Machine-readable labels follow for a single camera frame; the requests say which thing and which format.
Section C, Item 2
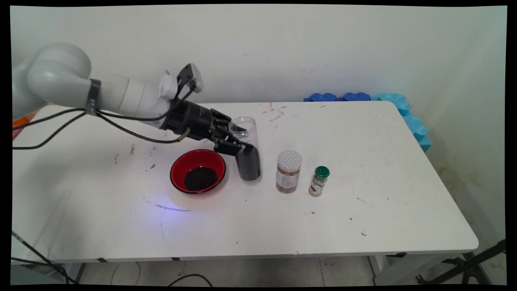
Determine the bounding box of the light blue foam mat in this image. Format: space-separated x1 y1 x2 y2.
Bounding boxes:
372 93 432 153

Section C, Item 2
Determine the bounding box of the white table leg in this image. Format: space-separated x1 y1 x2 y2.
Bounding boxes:
368 255 477 285

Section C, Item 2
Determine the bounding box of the black tripod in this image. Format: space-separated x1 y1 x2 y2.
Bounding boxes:
416 239 506 285

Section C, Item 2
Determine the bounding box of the black camera cable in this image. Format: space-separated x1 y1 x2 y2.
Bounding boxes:
11 81 197 131

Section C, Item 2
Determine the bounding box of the black cable loop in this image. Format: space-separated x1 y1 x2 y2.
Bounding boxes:
168 274 212 287

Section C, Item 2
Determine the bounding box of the black cable with metal connector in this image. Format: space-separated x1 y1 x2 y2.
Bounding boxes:
11 111 191 150

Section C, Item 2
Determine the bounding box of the long black cable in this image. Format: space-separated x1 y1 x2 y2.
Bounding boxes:
11 230 77 285

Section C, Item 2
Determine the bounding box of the pile of black seeds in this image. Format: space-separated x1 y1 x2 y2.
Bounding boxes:
184 167 219 192

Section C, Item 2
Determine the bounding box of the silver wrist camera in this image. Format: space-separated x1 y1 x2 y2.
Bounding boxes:
160 63 204 97

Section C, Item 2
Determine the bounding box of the red bowl with black rim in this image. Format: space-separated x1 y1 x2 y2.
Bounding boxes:
170 149 227 194

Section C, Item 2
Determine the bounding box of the orange box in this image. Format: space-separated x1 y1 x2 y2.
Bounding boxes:
12 110 41 129

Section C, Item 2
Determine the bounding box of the spice jar with white lid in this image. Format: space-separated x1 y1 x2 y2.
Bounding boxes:
276 150 303 194

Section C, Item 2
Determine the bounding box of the small spice bottle green cap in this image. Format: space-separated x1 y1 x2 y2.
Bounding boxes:
308 166 330 197

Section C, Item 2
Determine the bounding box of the clear jar of black seeds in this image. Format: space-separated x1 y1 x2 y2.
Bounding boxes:
228 116 262 181

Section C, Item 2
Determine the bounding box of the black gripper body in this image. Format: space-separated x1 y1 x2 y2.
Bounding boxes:
162 101 214 141

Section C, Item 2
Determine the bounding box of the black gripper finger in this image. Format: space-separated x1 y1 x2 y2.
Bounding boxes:
209 129 256 157
210 108 248 136

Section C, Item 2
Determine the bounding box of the black velcro strap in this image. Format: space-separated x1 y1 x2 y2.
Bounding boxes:
86 79 101 117

